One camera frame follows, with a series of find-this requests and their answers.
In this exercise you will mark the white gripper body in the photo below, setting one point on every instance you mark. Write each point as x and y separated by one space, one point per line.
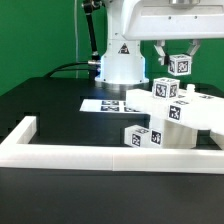
162 20

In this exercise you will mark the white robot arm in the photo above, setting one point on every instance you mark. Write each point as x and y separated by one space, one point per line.
122 63

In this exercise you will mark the white chair seat part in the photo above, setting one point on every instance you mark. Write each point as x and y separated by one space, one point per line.
175 136

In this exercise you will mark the white U-shaped fence frame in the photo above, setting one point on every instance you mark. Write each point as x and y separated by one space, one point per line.
16 151

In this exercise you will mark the white chair back part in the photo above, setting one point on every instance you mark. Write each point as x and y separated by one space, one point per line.
192 109

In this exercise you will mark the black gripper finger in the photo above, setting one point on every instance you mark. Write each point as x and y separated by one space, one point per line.
163 56
193 47

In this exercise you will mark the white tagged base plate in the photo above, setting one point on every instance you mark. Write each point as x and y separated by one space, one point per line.
105 106

